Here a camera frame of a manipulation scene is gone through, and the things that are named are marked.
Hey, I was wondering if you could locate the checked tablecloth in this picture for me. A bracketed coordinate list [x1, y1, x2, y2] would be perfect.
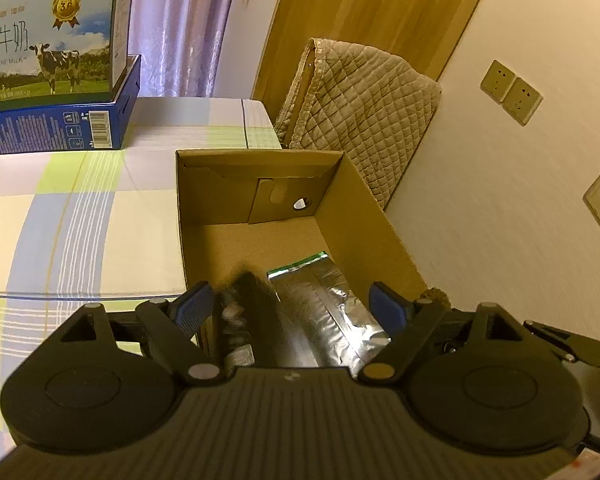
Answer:
[0, 96, 283, 461]

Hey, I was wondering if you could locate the silver tea pouch green leaf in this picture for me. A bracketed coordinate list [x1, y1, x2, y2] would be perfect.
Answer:
[266, 251, 393, 378]

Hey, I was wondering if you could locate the black rectangular box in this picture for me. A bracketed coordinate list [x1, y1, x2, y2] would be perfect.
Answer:
[230, 270, 326, 368]

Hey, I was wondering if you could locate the wooden door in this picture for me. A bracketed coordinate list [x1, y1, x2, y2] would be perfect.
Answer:
[252, 0, 498, 111]

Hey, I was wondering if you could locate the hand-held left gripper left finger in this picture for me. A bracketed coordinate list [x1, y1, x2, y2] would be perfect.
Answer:
[55, 281, 226, 386]

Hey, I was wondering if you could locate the chair with quilted cover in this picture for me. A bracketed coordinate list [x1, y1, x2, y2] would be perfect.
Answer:
[274, 37, 443, 211]

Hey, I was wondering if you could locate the brown hair tie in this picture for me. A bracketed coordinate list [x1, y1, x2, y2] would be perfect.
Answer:
[419, 287, 451, 311]

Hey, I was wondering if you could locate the blue cardboard box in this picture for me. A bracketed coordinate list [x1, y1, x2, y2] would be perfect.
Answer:
[0, 54, 142, 155]

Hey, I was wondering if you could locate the pale curtain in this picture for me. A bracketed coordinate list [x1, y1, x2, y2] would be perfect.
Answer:
[0, 0, 243, 98]

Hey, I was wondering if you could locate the brown cardboard box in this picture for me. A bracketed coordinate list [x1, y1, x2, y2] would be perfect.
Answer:
[175, 149, 428, 378]

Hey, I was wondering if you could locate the milk carton with cow print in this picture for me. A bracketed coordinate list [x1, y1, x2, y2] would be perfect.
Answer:
[0, 0, 136, 113]

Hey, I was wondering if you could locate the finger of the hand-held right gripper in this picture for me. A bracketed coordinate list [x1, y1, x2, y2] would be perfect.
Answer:
[522, 319, 600, 367]

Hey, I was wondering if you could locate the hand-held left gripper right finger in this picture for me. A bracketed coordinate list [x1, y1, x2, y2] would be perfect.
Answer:
[357, 281, 531, 386]

